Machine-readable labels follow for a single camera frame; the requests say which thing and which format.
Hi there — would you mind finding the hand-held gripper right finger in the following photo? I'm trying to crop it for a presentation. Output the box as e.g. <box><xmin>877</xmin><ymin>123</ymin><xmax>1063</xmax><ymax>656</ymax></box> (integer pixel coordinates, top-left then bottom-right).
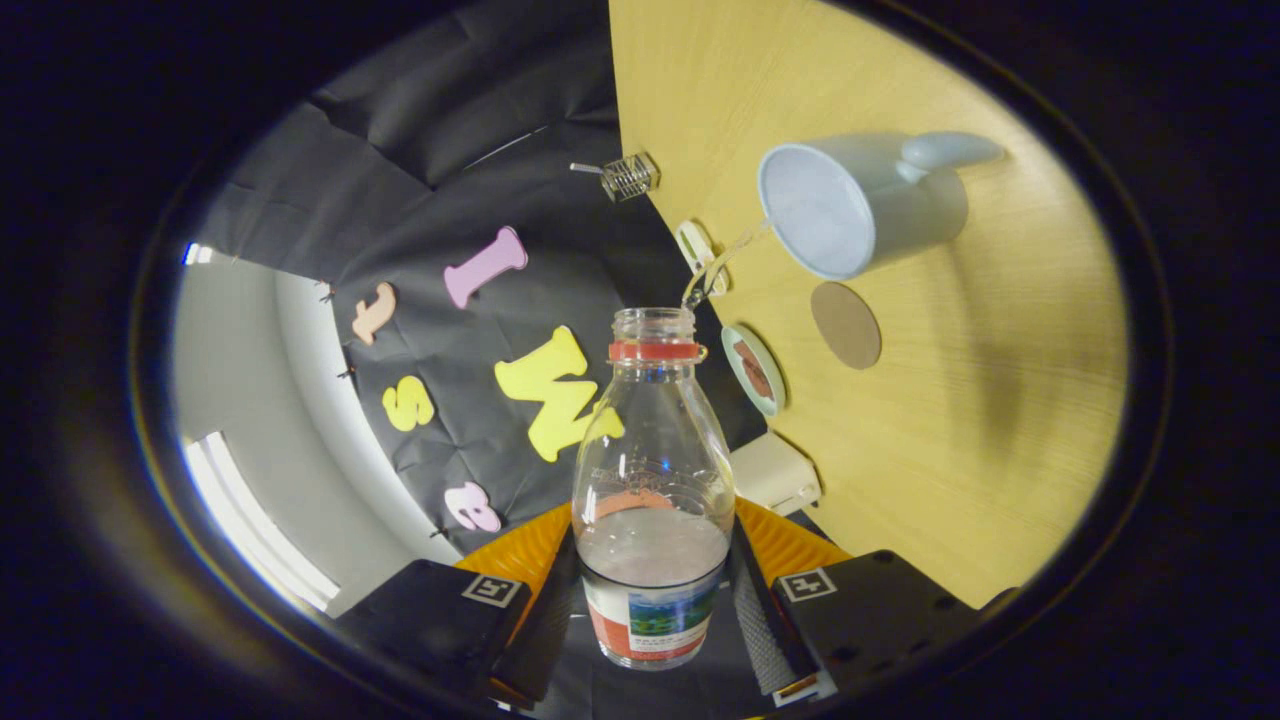
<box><xmin>733</xmin><ymin>498</ymin><xmax>981</xmax><ymax>701</ymax></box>

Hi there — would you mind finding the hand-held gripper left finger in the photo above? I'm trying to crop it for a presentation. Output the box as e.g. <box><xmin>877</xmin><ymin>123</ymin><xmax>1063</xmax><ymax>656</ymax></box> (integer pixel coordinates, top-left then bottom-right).
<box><xmin>335</xmin><ymin>503</ymin><xmax>581</xmax><ymax>703</ymax></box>

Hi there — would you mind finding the cloudy white juice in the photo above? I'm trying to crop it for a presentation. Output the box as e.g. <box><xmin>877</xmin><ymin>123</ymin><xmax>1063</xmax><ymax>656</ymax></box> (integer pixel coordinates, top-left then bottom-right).
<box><xmin>578</xmin><ymin>222</ymin><xmax>771</xmax><ymax>601</ymax></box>

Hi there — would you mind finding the clear plastic bottle red ring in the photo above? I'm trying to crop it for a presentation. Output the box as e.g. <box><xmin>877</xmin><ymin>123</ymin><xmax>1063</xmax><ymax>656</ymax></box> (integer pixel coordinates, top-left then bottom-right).
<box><xmin>572</xmin><ymin>307</ymin><xmax>736</xmax><ymax>671</ymax></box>

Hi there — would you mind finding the round brown coaster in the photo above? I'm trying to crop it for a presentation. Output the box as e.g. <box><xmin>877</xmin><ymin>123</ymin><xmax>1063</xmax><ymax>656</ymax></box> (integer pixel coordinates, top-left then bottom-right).
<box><xmin>810</xmin><ymin>281</ymin><xmax>883</xmax><ymax>371</ymax></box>

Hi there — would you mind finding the pale blue cup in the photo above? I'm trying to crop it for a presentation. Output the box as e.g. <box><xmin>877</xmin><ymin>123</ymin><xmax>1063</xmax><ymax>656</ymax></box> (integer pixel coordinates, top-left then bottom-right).
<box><xmin>757</xmin><ymin>131</ymin><xmax>1004</xmax><ymax>281</ymax></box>

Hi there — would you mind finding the white toaster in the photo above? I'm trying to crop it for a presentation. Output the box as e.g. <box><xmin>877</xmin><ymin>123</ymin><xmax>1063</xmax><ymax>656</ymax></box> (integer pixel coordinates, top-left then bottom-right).
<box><xmin>728</xmin><ymin>431</ymin><xmax>823</xmax><ymax>517</ymax></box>

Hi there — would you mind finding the pale green plate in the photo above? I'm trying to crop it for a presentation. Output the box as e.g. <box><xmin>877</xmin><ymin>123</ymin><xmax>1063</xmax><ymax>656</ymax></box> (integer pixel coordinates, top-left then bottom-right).
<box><xmin>721</xmin><ymin>324</ymin><xmax>787</xmax><ymax>418</ymax></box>

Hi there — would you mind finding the brown meat piece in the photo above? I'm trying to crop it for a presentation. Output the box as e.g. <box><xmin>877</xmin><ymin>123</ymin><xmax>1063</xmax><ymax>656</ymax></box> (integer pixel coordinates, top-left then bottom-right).
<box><xmin>733</xmin><ymin>340</ymin><xmax>773</xmax><ymax>399</ymax></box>

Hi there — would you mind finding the wooden table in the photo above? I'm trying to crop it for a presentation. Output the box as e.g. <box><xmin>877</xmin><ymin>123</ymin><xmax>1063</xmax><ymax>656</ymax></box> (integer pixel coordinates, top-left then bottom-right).
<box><xmin>608</xmin><ymin>0</ymin><xmax>1131</xmax><ymax>611</ymax></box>

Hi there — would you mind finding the long ceiling light panel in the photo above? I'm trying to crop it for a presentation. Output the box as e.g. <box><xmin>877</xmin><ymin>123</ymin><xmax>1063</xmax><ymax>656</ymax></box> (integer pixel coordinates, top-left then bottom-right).
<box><xmin>185</xmin><ymin>430</ymin><xmax>341</xmax><ymax>611</ymax></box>

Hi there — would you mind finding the white divided condiment dish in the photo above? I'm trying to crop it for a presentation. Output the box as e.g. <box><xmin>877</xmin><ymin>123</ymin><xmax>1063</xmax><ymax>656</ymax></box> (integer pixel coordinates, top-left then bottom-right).
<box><xmin>675</xmin><ymin>220</ymin><xmax>729</xmax><ymax>299</ymax></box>

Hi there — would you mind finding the black backdrop cloth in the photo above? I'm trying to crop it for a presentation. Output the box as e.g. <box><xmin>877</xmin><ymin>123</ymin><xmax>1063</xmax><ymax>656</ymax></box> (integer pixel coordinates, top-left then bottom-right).
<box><xmin>195</xmin><ymin>0</ymin><xmax>771</xmax><ymax>720</ymax></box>

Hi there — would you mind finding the wire mesh utensil holder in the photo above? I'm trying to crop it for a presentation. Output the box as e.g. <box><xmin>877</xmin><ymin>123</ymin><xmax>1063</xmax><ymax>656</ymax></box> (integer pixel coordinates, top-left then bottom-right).
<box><xmin>600</xmin><ymin>152</ymin><xmax>661</xmax><ymax>203</ymax></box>

